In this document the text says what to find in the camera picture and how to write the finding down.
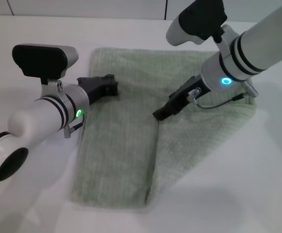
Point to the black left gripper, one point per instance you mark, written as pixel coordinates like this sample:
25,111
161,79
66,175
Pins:
93,88

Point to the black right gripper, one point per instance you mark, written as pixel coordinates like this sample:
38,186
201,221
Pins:
183,97

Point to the light green terry towel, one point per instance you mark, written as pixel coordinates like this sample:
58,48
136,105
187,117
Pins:
126,145

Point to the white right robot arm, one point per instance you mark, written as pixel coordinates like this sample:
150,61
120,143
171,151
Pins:
257,46

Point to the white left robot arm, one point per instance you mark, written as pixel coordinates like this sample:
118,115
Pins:
41,119

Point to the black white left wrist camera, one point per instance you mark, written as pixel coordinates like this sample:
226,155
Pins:
41,60

